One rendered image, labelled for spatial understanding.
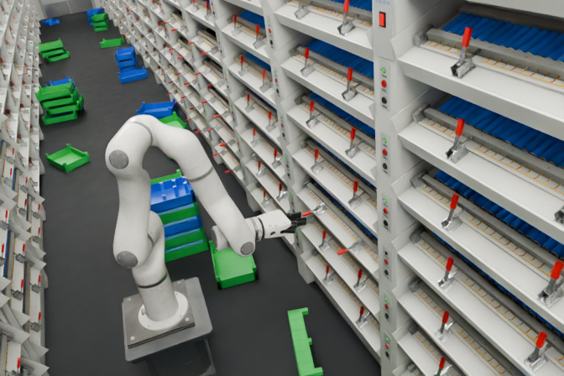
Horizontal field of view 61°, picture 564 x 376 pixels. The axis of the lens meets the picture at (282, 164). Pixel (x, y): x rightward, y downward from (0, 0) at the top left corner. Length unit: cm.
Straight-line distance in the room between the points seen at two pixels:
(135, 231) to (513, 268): 110
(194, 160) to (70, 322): 136
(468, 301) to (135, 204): 101
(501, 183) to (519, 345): 39
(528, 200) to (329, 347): 131
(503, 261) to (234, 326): 140
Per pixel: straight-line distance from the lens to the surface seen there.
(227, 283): 240
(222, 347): 218
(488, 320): 126
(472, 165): 107
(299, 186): 202
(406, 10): 112
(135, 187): 154
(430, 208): 125
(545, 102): 90
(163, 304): 187
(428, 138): 116
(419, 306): 152
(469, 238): 117
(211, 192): 148
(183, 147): 142
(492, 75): 99
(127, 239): 164
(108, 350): 237
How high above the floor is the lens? 165
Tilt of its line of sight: 30 degrees down
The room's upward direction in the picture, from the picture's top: 8 degrees counter-clockwise
